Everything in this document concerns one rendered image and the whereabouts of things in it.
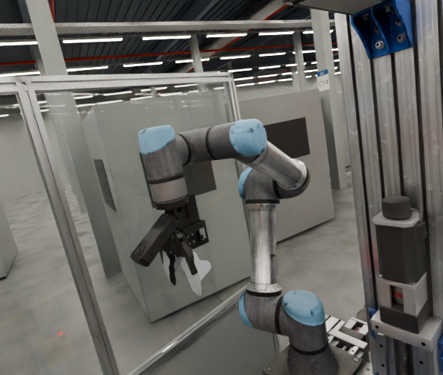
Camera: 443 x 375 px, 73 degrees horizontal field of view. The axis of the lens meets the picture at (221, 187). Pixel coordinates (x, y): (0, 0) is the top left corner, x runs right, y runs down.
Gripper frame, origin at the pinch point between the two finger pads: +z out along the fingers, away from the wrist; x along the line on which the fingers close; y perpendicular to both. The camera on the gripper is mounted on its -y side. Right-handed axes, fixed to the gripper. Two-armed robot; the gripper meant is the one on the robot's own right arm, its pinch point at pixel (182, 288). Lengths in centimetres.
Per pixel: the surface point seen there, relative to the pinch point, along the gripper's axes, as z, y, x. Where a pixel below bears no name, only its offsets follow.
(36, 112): -47, -7, 45
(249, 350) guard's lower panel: 79, 57, 46
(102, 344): 30, -7, 46
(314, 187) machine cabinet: 82, 373, 180
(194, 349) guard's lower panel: 56, 26, 46
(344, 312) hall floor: 148, 193, 63
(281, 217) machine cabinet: 109, 306, 199
